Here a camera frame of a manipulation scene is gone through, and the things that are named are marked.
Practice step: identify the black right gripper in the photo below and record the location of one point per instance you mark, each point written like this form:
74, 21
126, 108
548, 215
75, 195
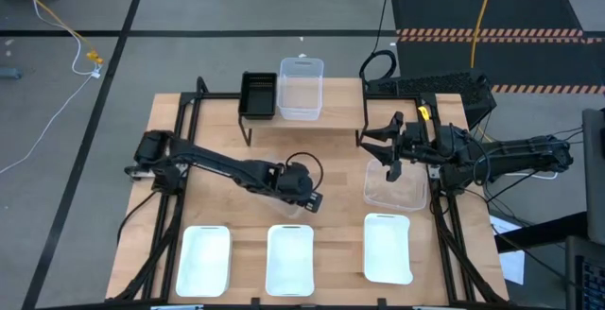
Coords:
416, 142

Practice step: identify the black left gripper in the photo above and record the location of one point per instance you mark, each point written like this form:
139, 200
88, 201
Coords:
295, 182

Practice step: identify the clear plastic basket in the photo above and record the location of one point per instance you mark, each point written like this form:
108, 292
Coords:
402, 196
288, 210
300, 92

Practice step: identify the white plastic basket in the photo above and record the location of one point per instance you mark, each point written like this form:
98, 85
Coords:
387, 251
203, 263
290, 263

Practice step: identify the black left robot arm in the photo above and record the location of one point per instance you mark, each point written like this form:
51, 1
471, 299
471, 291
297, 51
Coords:
222, 163

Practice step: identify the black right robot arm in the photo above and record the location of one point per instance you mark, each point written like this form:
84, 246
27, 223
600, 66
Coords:
520, 154

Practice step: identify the wooden shelf black legs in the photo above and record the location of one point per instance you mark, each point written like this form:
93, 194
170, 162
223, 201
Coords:
340, 107

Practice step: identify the black keyboard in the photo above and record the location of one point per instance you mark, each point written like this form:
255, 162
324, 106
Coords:
439, 83

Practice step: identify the black plastic basket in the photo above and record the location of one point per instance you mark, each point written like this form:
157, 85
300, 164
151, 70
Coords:
257, 102

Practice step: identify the black table edge clip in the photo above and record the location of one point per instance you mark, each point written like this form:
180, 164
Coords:
382, 303
255, 303

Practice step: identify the black hazard striped floor mat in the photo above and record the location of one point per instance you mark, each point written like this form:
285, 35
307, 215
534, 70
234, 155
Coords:
520, 62
487, 12

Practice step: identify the silver aluminium profile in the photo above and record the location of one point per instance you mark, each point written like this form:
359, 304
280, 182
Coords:
439, 307
177, 307

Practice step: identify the white paper sheet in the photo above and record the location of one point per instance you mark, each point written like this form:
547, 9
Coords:
513, 263

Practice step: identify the grey monitor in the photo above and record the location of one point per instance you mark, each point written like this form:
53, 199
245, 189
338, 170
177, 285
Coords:
594, 177

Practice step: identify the dark laptop keyboard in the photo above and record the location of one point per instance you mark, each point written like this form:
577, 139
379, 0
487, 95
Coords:
588, 277

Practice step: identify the grey floor object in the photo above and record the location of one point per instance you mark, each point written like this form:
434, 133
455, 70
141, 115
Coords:
9, 73

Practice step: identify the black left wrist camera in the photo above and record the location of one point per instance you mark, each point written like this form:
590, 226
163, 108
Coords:
315, 202

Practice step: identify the black aluminium table frame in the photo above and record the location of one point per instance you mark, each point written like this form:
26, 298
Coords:
191, 116

